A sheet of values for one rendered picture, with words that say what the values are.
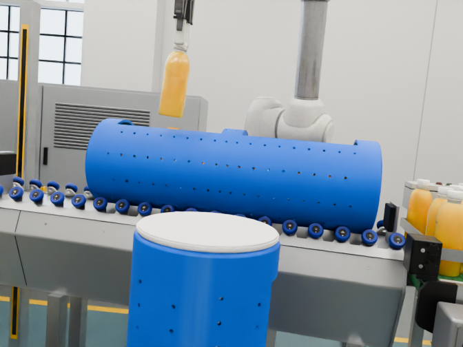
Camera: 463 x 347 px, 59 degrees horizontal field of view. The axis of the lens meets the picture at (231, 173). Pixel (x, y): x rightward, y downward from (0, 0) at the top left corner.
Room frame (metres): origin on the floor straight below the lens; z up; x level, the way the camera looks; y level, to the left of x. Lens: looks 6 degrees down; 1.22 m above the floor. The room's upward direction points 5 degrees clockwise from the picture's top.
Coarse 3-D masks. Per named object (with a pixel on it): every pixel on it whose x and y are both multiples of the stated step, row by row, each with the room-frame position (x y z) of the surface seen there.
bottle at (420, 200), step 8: (416, 192) 1.36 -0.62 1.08; (424, 192) 1.35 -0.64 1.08; (416, 200) 1.35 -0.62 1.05; (424, 200) 1.34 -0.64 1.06; (432, 200) 1.35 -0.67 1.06; (408, 208) 1.37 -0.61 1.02; (416, 208) 1.34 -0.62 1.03; (424, 208) 1.33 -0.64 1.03; (408, 216) 1.37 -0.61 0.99; (416, 216) 1.34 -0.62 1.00; (424, 216) 1.33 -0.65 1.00; (416, 224) 1.34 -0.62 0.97; (424, 224) 1.34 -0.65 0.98; (424, 232) 1.34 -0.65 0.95
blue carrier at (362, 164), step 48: (96, 144) 1.26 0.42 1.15; (144, 144) 1.24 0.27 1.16; (192, 144) 1.23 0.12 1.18; (240, 144) 1.21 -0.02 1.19; (288, 144) 1.20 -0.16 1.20; (336, 144) 1.20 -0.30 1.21; (96, 192) 1.28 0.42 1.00; (144, 192) 1.24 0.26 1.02; (192, 192) 1.20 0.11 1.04; (240, 192) 1.17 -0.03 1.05; (288, 192) 1.15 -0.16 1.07; (336, 192) 1.12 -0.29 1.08
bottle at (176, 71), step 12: (180, 48) 1.23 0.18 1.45; (168, 60) 1.22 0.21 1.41; (180, 60) 1.22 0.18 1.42; (168, 72) 1.22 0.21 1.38; (180, 72) 1.21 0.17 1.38; (168, 84) 1.21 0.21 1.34; (180, 84) 1.22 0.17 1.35; (168, 96) 1.21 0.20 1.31; (180, 96) 1.22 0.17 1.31; (168, 108) 1.21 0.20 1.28; (180, 108) 1.22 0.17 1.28
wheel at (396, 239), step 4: (392, 236) 1.13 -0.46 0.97; (396, 236) 1.13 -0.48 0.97; (400, 236) 1.13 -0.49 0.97; (392, 240) 1.12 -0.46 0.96; (396, 240) 1.13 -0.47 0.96; (400, 240) 1.12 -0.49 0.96; (404, 240) 1.12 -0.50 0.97; (392, 244) 1.12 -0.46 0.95; (396, 244) 1.12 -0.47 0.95; (400, 244) 1.11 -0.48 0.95; (404, 244) 1.12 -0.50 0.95; (396, 248) 1.12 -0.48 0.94; (400, 248) 1.12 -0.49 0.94
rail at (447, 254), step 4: (444, 248) 1.02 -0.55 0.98; (444, 252) 1.01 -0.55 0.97; (448, 252) 1.01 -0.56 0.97; (452, 252) 1.01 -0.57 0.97; (456, 252) 1.01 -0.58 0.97; (460, 252) 1.01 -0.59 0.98; (444, 256) 1.01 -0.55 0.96; (448, 256) 1.01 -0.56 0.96; (452, 256) 1.01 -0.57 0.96; (456, 256) 1.01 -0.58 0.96; (460, 256) 1.01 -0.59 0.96; (448, 260) 1.01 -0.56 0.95; (452, 260) 1.01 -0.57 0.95; (456, 260) 1.01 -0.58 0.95; (460, 260) 1.01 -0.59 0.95
